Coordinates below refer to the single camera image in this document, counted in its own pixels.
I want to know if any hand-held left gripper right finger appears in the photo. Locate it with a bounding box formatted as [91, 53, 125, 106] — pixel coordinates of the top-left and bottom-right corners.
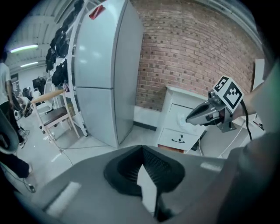
[142, 144, 227, 224]

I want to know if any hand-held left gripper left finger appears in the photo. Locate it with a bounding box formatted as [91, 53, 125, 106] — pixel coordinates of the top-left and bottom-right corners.
[41, 144, 155, 224]

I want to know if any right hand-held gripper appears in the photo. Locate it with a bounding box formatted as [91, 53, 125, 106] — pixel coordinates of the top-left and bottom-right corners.
[185, 75, 245, 133]

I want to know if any white drawer brown inside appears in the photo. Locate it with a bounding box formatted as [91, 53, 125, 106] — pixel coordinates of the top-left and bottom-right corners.
[157, 143, 186, 154]

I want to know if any person's right forearm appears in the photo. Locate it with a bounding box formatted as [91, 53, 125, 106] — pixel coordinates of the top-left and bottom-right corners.
[231, 84, 271, 120]

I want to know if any white desk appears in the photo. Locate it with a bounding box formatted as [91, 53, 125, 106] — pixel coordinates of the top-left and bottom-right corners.
[157, 85, 266, 159]

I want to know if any person's khaki clothed torso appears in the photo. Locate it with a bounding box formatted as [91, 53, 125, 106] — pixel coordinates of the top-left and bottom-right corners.
[227, 59, 280, 224]

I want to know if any white plastic chair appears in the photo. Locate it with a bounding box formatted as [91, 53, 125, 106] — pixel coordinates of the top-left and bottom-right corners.
[43, 77, 58, 114]

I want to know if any grey refrigerator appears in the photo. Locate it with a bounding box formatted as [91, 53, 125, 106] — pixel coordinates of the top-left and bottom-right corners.
[73, 0, 145, 149]

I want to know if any row of black bags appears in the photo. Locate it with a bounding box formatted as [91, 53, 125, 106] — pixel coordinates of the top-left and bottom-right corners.
[45, 0, 85, 87]

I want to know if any long ceiling light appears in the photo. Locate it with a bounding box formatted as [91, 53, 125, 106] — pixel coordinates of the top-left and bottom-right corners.
[20, 61, 39, 68]
[9, 44, 39, 54]

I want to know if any white metal rack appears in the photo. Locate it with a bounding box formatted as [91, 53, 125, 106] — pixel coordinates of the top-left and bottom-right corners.
[45, 0, 88, 138]

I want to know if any red fridge magnet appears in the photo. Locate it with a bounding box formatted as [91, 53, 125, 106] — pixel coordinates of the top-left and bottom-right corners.
[89, 5, 106, 20]

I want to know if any white drawer black handle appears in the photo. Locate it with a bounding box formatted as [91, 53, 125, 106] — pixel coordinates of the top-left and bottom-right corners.
[158, 127, 201, 152]
[169, 102, 199, 132]

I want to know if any white floor cable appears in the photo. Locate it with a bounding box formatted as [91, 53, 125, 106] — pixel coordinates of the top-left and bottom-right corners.
[58, 144, 119, 154]
[217, 124, 245, 159]

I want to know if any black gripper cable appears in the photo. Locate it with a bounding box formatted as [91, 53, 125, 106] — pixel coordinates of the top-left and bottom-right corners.
[240, 102, 253, 140]

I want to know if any wooden frame cart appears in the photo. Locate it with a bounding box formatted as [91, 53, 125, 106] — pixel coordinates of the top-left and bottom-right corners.
[30, 89, 73, 141]

